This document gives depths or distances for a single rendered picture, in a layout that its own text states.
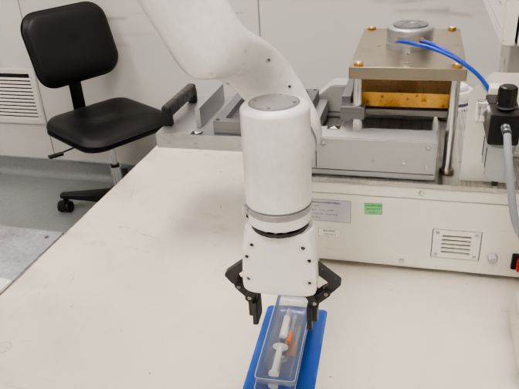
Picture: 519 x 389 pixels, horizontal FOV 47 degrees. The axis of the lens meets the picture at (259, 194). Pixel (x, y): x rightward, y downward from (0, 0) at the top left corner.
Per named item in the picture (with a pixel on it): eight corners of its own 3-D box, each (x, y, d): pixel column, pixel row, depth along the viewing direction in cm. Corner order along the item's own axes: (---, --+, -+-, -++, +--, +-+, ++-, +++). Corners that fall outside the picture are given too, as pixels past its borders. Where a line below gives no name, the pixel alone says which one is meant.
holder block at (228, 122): (319, 100, 123) (319, 88, 121) (301, 137, 106) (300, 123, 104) (242, 98, 127) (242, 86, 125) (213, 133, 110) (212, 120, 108)
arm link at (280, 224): (235, 214, 73) (237, 235, 74) (306, 218, 71) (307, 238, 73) (250, 183, 80) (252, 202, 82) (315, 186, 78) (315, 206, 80)
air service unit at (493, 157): (501, 157, 93) (515, 65, 86) (513, 201, 81) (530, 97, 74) (466, 155, 94) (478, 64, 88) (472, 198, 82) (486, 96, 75)
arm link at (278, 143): (259, 179, 81) (236, 211, 73) (254, 86, 75) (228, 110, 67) (320, 184, 79) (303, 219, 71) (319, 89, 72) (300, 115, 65)
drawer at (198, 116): (328, 116, 125) (328, 80, 121) (310, 160, 106) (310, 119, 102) (196, 111, 132) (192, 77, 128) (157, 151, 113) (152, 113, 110)
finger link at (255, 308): (232, 285, 82) (236, 323, 85) (255, 288, 81) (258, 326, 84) (238, 272, 84) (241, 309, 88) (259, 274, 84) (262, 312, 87)
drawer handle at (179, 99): (198, 100, 127) (196, 82, 125) (172, 126, 114) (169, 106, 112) (189, 100, 127) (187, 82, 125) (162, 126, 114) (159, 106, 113)
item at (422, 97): (452, 79, 114) (458, 30, 110) (457, 121, 95) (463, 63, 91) (363, 78, 118) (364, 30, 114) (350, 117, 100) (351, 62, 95)
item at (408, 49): (489, 75, 115) (497, 7, 109) (506, 136, 89) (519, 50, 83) (363, 72, 121) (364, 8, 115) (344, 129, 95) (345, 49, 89)
